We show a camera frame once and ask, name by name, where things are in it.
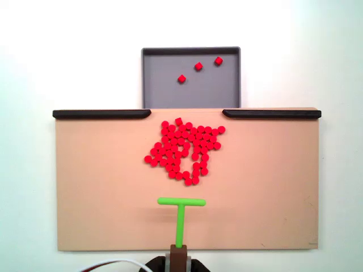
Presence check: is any green T pusher brown handle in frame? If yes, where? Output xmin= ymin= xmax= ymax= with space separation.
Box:
xmin=157 ymin=197 xmax=206 ymax=272

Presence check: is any beige rectangular work board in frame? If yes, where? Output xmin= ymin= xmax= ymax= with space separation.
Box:
xmin=55 ymin=107 xmax=322 ymax=252

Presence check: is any grey square tray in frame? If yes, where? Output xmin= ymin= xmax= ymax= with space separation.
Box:
xmin=141 ymin=46 xmax=242 ymax=109

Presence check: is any red white black servo cable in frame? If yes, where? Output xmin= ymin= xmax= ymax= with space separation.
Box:
xmin=75 ymin=258 xmax=149 ymax=272

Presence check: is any black edge rail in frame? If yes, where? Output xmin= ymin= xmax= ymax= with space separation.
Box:
xmin=222 ymin=109 xmax=322 ymax=120
xmin=52 ymin=109 xmax=152 ymax=120

